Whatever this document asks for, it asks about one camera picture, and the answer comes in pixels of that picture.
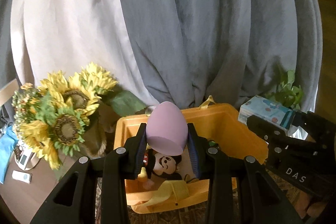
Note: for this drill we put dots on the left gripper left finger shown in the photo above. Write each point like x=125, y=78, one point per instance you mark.
x=73, y=199

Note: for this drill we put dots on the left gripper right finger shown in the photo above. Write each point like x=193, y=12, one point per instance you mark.
x=260, y=200

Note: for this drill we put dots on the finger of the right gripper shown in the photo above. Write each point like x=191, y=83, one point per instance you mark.
x=267, y=132

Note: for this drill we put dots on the tissue pack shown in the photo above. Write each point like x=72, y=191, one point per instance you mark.
x=272, y=112

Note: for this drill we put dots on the pink egg-shaped soft toy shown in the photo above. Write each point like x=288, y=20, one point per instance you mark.
x=166, y=130

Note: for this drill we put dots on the person's hand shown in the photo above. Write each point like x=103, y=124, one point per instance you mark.
x=304, y=206

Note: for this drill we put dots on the green potted plant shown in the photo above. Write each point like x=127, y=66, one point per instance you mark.
x=286, y=93

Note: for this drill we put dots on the white remote control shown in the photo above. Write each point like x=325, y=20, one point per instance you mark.
x=22, y=176

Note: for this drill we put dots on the orange plastic storage crate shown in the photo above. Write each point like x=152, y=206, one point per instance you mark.
x=213, y=121

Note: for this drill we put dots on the sunflower bouquet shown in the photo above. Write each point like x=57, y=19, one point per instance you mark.
x=52, y=118

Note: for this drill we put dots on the blue cloth bag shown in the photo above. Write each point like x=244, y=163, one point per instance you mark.
x=8, y=142

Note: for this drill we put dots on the dark grey curtain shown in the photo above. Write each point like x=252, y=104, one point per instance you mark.
x=232, y=50

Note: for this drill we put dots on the beige curtain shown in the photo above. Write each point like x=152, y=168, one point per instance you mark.
x=65, y=35

